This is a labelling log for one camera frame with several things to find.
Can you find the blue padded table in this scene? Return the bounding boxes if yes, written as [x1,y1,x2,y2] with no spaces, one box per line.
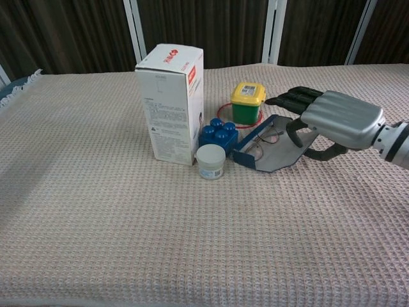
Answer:
[0,75,35,100]

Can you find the blue toy building brick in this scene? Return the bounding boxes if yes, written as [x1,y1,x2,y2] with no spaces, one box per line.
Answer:
[197,117,240,158]

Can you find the blue open glasses case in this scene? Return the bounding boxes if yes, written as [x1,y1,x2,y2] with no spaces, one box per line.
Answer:
[230,114,318,174]

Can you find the white metal frame post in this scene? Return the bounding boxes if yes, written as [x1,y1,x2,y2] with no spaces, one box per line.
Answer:
[261,0,288,65]
[123,0,148,64]
[344,0,380,66]
[0,63,11,88]

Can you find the dark brown curtain panel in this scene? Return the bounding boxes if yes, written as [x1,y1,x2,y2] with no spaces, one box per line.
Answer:
[136,0,272,70]
[0,0,137,81]
[277,0,369,67]
[353,0,409,65]

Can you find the tall white carton box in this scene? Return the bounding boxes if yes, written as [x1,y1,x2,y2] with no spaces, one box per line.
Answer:
[134,43,205,166]

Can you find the green tub with yellow lid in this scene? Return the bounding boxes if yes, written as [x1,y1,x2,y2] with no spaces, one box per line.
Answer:
[230,82,268,125]

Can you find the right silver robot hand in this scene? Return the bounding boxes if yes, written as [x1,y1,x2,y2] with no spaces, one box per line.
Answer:
[265,85,387,161]

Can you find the thin metal eyeglasses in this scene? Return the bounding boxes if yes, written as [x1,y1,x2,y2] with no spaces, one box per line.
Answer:
[245,125,287,159]

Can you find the small white plastic jar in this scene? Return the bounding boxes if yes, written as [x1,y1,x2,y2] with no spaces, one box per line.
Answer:
[196,143,227,180]

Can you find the beige waffle weave cloth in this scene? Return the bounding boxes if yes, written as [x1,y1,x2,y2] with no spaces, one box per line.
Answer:
[0,63,409,307]

